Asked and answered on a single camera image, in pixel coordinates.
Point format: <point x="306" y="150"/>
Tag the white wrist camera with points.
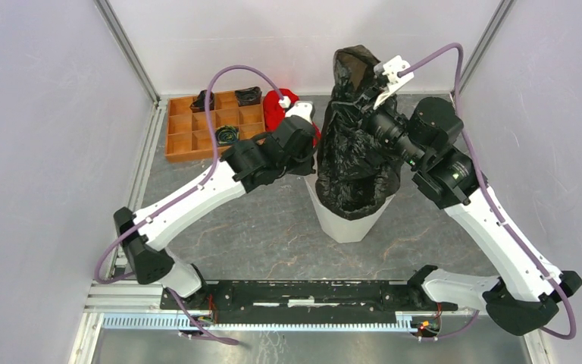
<point x="303" y="109"/>
<point x="392" y="75"/>

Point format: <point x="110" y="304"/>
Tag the aluminium corner post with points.
<point x="489" y="34"/>
<point x="122" y="39"/>

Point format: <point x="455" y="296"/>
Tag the red cloth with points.
<point x="274" y="113"/>

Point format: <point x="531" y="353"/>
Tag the black plastic trash bag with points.
<point x="355" y="176"/>

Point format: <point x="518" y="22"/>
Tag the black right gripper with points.
<point x="367" y="100"/>

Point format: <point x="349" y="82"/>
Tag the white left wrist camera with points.
<point x="303" y="109"/>

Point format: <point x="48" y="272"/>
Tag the white slotted cable duct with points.
<point x="179" y="322"/>

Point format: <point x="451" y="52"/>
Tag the black green bag roll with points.
<point x="226" y="135"/>

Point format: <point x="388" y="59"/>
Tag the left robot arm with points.
<point x="146" y="233"/>

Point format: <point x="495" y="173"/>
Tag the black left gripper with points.
<point x="307" y="168"/>

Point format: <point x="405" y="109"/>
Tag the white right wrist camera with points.
<point x="392" y="75"/>

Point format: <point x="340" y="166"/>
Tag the white plastic trash bin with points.
<point x="337" y="228"/>

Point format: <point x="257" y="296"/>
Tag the left aluminium corner post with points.
<point x="122" y="39"/>

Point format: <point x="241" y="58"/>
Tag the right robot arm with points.
<point x="527" y="291"/>

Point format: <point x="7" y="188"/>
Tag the black bag roll right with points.
<point x="248" y="96"/>

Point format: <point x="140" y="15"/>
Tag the right aluminium corner post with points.
<point x="489" y="34"/>

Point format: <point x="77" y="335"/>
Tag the black bag roll left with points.
<point x="202" y="102"/>

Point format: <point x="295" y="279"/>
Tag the wooden compartment tray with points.
<point x="188" y="135"/>

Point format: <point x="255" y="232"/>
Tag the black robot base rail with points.
<point x="328" y="302"/>

